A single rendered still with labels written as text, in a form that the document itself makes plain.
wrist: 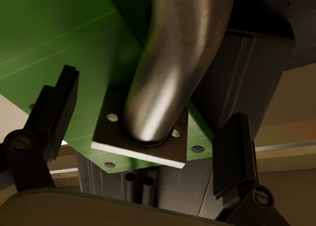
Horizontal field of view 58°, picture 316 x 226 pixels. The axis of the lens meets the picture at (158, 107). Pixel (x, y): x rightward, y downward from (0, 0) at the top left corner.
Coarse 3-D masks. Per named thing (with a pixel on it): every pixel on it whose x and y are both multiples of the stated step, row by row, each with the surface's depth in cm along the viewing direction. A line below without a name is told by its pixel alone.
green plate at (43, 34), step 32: (0, 0) 14; (32, 0) 14; (64, 0) 13; (96, 0) 13; (128, 0) 17; (0, 32) 15; (32, 32) 15; (64, 32) 15; (96, 32) 15; (128, 32) 14; (0, 64) 17; (32, 64) 17; (64, 64) 17; (96, 64) 16; (128, 64) 16; (32, 96) 19; (96, 96) 19; (192, 128) 20; (96, 160) 26; (128, 160) 25
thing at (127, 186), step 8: (152, 168) 26; (128, 176) 25; (136, 176) 27; (152, 176) 27; (128, 184) 25; (136, 184) 28; (144, 184) 25; (152, 184) 25; (128, 192) 26; (136, 192) 29; (144, 192) 26; (152, 192) 26; (128, 200) 27; (136, 200) 30; (144, 200) 26; (152, 200) 29
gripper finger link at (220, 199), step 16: (224, 128) 16; (240, 128) 15; (224, 144) 16; (240, 144) 14; (224, 160) 15; (240, 160) 14; (256, 160) 15; (224, 176) 15; (240, 176) 13; (256, 176) 14; (224, 192) 15; (240, 192) 13; (224, 208) 14; (272, 224) 13; (288, 224) 13
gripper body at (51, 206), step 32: (32, 192) 10; (64, 192) 10; (0, 224) 9; (32, 224) 9; (64, 224) 9; (96, 224) 9; (128, 224) 10; (160, 224) 10; (192, 224) 10; (224, 224) 11
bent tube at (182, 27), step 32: (160, 0) 10; (192, 0) 9; (224, 0) 9; (160, 32) 10; (192, 32) 10; (224, 32) 11; (160, 64) 11; (192, 64) 11; (128, 96) 15; (160, 96) 13; (96, 128) 16; (128, 128) 16; (160, 128) 15; (160, 160) 16
